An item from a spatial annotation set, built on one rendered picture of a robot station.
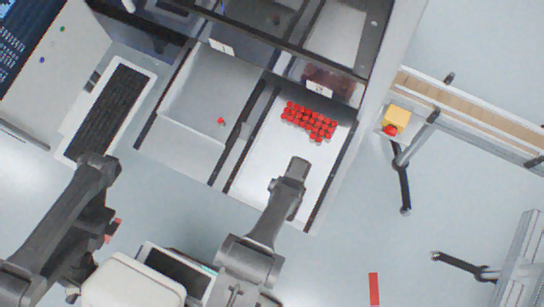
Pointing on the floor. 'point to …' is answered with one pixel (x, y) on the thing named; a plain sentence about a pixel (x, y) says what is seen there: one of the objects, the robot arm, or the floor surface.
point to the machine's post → (388, 63)
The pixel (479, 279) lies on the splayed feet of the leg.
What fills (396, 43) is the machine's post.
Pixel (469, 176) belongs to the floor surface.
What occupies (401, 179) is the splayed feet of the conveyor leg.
